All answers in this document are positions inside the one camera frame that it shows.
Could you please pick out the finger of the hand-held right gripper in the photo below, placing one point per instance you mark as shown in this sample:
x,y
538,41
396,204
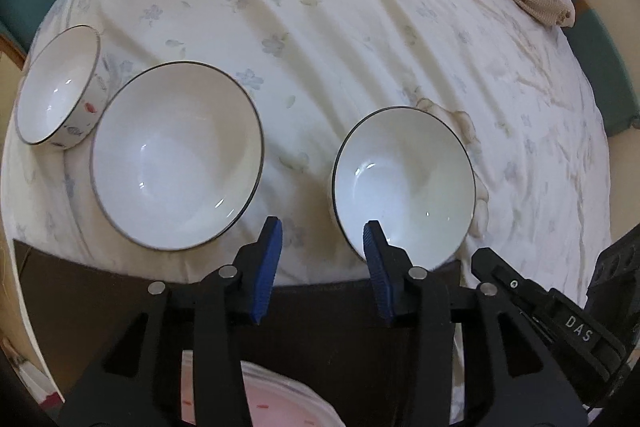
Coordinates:
x,y
505,274

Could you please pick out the white bowl with leaf print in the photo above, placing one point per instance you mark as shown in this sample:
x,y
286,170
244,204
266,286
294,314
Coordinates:
x,y
55,97
175,157
405,177

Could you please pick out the teal bed frame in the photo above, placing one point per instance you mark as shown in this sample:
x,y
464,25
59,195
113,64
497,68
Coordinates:
x,y
600,72

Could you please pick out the white floral bed sheet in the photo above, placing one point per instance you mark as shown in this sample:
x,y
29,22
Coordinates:
x,y
350,32

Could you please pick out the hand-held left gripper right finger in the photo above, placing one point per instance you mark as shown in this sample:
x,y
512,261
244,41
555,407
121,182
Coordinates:
x,y
377,272

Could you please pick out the black board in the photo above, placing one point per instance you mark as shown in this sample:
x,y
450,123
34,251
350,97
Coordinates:
x,y
75,297

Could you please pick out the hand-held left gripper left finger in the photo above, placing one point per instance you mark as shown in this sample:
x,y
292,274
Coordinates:
x,y
265,272

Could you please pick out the large pink strawberry plate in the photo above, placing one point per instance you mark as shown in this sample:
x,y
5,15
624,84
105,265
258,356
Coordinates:
x,y
188,387

